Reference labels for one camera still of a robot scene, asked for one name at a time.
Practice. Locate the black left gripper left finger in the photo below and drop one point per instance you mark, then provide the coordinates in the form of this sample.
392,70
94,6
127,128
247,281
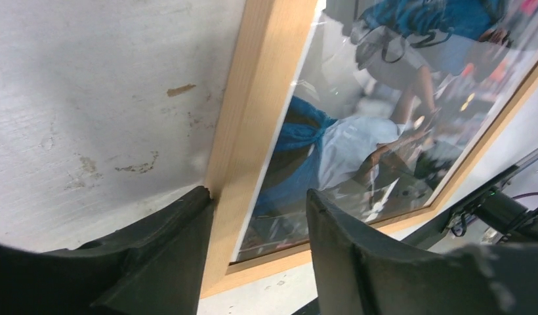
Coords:
152,266

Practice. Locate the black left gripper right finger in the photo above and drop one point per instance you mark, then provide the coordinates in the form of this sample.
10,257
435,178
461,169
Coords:
360,270

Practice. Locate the clear glass pane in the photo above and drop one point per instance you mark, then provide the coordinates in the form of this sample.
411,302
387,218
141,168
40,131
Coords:
403,108

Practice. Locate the colour printed photo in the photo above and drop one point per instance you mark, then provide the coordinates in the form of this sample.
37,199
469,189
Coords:
373,121

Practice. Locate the light wooden picture frame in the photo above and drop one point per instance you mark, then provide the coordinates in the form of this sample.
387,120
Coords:
386,105

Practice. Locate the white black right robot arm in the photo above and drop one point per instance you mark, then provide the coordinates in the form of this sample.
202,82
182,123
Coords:
504,214

